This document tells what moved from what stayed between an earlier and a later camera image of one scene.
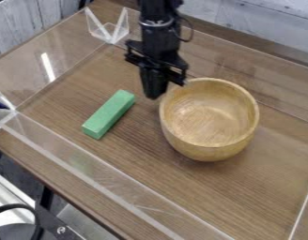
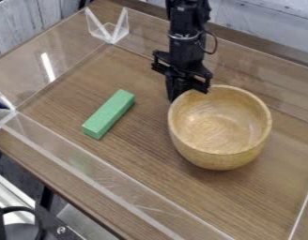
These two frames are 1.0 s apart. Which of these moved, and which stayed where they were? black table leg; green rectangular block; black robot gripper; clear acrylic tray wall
Moved: black robot gripper
Stayed: black table leg; green rectangular block; clear acrylic tray wall
